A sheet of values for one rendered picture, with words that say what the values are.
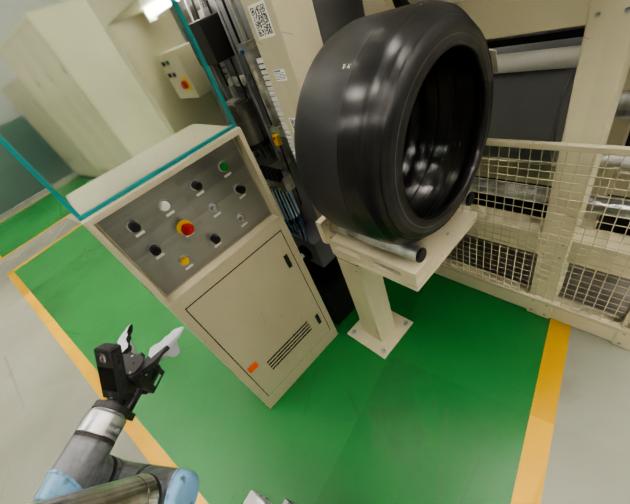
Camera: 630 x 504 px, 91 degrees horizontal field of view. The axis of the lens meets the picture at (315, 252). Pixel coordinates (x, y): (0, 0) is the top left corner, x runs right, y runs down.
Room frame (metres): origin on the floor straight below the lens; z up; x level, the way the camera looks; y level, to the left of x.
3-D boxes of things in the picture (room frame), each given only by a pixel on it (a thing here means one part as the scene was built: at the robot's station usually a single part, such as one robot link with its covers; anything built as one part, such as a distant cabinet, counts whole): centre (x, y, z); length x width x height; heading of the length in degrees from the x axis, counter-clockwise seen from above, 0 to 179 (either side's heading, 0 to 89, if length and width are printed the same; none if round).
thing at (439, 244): (0.81, -0.31, 0.80); 0.37 x 0.36 x 0.02; 119
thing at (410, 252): (0.74, -0.19, 0.90); 0.35 x 0.05 x 0.05; 29
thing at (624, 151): (0.77, -0.71, 0.65); 0.90 x 0.02 x 0.70; 29
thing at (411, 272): (0.74, -0.19, 0.84); 0.36 x 0.09 x 0.06; 29
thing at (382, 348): (1.03, -0.17, 0.01); 0.27 x 0.27 x 0.02; 29
